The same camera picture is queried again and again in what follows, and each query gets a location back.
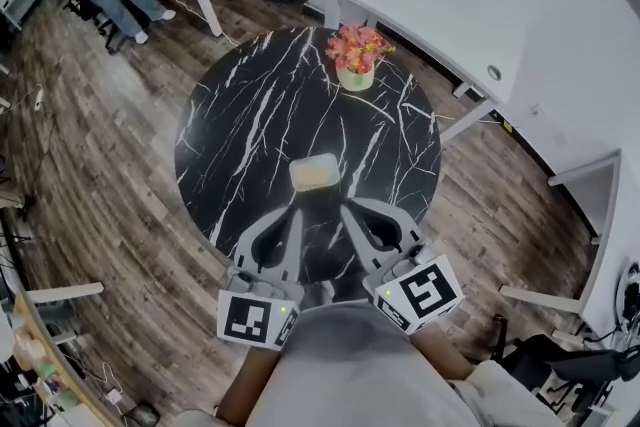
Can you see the black mesh office chair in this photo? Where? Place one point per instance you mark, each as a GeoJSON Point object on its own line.
{"type": "Point", "coordinates": [550, 360]}

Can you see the dark round bin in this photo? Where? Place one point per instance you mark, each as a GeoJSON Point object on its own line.
{"type": "Point", "coordinates": [142, 415]}

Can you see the white desk with side panel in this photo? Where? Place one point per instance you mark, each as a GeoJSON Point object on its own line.
{"type": "Point", "coordinates": [612, 265]}

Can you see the person's left forearm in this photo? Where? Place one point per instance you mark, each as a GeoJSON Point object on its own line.
{"type": "Point", "coordinates": [250, 380]}

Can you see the black swivel chair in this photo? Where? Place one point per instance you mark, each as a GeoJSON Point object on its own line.
{"type": "Point", "coordinates": [90, 15]}

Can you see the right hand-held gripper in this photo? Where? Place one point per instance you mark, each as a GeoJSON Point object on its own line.
{"type": "Point", "coordinates": [425, 295]}

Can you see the white pot with red flowers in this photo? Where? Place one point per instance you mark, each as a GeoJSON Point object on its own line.
{"type": "Point", "coordinates": [356, 77]}

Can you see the person's right forearm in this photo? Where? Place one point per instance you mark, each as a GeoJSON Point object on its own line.
{"type": "Point", "coordinates": [440, 355]}

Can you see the white wall socket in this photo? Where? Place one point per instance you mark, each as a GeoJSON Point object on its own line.
{"type": "Point", "coordinates": [536, 110]}

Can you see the white power strip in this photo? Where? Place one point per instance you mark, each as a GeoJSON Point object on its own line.
{"type": "Point", "coordinates": [38, 97]}

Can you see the wooden desk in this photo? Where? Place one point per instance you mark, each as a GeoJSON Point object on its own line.
{"type": "Point", "coordinates": [75, 390]}

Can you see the white desk with grommet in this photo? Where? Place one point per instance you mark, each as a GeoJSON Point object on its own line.
{"type": "Point", "coordinates": [430, 10]}

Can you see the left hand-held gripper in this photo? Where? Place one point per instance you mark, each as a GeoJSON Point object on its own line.
{"type": "Point", "coordinates": [245, 320]}

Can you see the white low shelf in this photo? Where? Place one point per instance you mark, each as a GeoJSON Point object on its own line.
{"type": "Point", "coordinates": [20, 2]}

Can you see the white power adapter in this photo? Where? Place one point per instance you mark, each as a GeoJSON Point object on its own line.
{"type": "Point", "coordinates": [115, 397]}

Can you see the black marble round table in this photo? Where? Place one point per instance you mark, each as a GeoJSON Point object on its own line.
{"type": "Point", "coordinates": [240, 125]}

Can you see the round desk grommet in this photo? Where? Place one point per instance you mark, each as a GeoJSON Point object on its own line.
{"type": "Point", "coordinates": [494, 72]}

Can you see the white square container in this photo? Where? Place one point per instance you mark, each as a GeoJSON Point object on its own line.
{"type": "Point", "coordinates": [320, 187]}

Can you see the person's grey shirt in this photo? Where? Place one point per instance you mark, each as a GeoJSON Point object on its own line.
{"type": "Point", "coordinates": [350, 365]}

